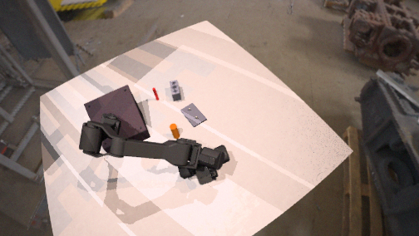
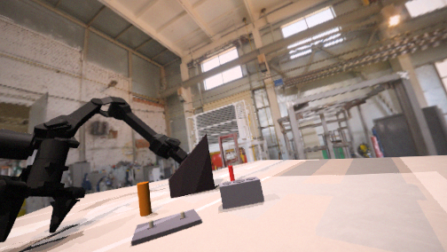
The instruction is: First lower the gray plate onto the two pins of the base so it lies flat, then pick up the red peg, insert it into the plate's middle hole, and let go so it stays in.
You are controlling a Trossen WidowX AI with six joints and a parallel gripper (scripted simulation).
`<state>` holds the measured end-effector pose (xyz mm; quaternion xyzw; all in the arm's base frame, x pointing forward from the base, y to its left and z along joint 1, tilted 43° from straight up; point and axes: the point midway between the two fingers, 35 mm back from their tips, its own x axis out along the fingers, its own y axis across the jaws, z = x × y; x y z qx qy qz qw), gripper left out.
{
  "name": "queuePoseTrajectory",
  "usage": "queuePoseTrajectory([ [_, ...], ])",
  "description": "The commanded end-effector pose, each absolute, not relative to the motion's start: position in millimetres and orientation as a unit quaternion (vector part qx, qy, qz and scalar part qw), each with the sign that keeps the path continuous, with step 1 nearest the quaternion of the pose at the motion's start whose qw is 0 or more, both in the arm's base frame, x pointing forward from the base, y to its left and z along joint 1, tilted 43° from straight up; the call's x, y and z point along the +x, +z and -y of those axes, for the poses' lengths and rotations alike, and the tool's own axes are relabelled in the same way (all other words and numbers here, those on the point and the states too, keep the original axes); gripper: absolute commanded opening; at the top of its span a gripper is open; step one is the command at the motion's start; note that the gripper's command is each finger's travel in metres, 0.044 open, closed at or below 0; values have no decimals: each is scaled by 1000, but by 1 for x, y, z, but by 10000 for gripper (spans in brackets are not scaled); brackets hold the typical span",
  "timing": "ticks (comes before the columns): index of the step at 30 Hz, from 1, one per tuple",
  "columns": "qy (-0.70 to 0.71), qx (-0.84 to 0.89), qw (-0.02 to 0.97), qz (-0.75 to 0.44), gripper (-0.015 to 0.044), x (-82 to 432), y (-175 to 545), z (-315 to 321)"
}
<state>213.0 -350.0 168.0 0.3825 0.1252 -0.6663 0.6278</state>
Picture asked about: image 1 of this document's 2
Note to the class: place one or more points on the orange cylinder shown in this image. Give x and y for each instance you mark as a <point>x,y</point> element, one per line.
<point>174,131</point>

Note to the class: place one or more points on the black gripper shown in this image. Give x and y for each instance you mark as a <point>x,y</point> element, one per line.
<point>186,173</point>

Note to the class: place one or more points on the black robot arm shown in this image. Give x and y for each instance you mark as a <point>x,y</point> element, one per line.
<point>177,152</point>

